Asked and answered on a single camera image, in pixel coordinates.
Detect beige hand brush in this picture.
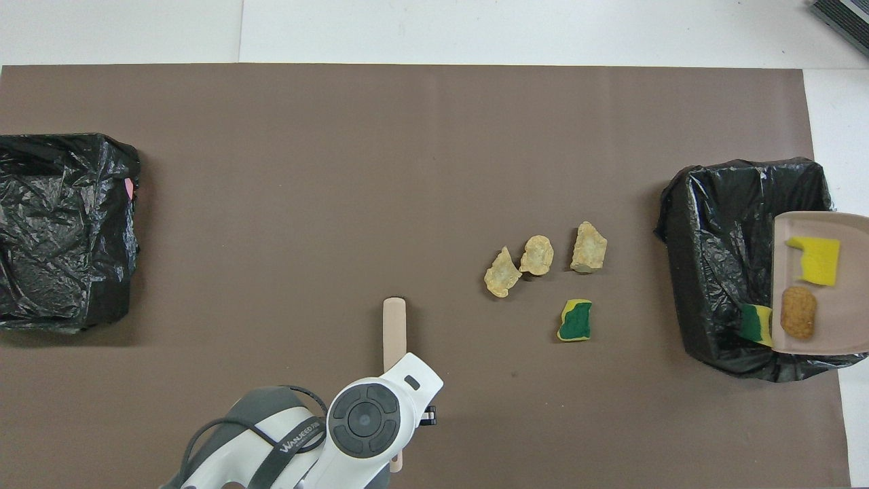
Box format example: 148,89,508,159
382,297,408,473

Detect small yellow green sponge piece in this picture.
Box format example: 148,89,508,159
740,304,775,347

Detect brown oval sponge piece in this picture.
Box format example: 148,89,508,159
780,286,817,341

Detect yellow notched sponge piece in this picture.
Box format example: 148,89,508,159
785,236,841,287

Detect beige plastic dustpan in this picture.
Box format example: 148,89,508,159
772,211,869,355

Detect black bag lined bin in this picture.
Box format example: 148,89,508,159
654,158,869,383

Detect black lined bin pink spot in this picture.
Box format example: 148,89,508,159
0,133,142,333

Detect beige foam chunk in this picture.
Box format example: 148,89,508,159
519,235,555,276
570,221,608,274
484,246,523,298

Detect green topped yellow sponge piece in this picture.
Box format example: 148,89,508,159
557,299,593,342

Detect brown table mat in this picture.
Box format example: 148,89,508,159
0,63,851,489

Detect dark grey ribbed device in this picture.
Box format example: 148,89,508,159
810,0,869,56

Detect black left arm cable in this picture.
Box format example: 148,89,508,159
180,386,328,489

